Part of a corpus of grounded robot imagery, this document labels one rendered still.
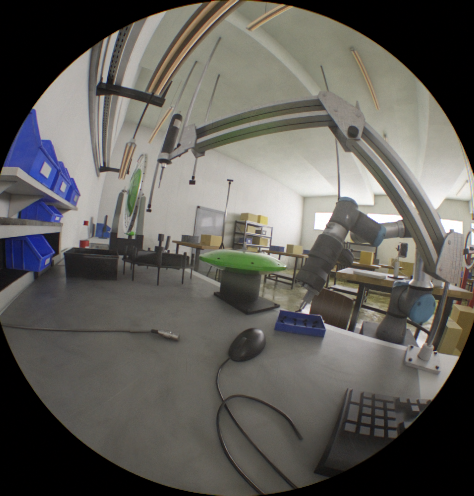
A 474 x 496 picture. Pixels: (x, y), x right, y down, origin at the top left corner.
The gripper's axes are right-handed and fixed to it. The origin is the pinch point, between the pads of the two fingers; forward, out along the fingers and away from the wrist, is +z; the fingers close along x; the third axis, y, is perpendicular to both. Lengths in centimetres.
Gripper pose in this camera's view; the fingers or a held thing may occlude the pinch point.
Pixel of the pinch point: (299, 311)
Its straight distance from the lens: 45.8
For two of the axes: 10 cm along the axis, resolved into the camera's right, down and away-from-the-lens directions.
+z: -5.5, 8.3, -0.7
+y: -8.1, -5.5, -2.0
